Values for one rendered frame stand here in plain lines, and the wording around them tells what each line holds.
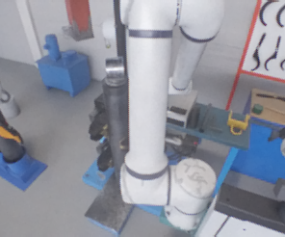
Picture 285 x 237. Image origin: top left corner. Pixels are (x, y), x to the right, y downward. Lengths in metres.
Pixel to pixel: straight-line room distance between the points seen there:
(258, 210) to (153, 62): 0.43
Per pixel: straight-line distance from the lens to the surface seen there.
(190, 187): 0.72
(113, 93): 1.45
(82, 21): 1.24
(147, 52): 0.53
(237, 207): 0.54
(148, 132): 0.61
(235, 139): 1.77
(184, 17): 0.54
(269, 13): 3.11
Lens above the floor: 2.23
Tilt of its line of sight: 41 degrees down
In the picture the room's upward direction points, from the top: straight up
